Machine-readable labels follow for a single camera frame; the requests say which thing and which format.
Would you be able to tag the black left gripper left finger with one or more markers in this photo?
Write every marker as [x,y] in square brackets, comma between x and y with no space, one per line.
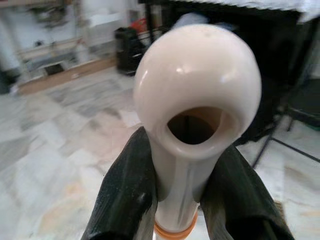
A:
[122,190]

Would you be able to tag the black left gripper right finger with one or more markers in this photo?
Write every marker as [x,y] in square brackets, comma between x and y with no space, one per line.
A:
[240,200]

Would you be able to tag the black chair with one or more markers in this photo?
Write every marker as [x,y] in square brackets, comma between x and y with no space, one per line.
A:
[302,105]

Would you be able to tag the black box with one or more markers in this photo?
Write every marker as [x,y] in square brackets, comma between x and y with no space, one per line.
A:
[128,50]

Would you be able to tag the wooden shelf unit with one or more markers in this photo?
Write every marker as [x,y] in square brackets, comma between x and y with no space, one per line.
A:
[57,50]

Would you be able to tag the white table cloth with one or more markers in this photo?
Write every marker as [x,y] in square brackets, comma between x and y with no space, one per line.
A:
[295,6]

